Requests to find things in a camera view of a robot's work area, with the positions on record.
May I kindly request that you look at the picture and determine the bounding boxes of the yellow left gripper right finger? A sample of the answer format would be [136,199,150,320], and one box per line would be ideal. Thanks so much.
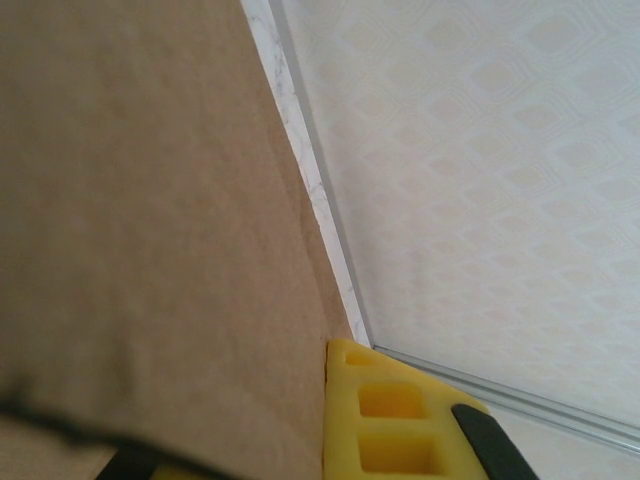
[324,338,540,480]

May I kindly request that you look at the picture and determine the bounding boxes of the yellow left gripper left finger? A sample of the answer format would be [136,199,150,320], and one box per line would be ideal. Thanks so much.
[102,438,211,480]

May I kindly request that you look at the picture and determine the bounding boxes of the brown cardboard paper box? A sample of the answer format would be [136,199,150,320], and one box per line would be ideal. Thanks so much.
[0,0,370,480]

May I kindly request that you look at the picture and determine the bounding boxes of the thin aluminium table edge rail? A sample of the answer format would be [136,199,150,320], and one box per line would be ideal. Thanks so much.
[267,0,376,351]

